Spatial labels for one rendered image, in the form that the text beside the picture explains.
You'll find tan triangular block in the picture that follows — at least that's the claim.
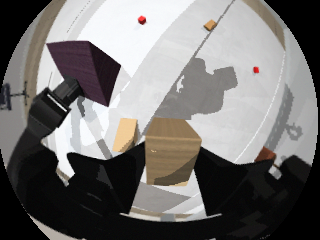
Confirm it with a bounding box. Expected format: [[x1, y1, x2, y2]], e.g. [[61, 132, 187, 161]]
[[145, 117, 201, 187], [113, 119, 137, 153]]

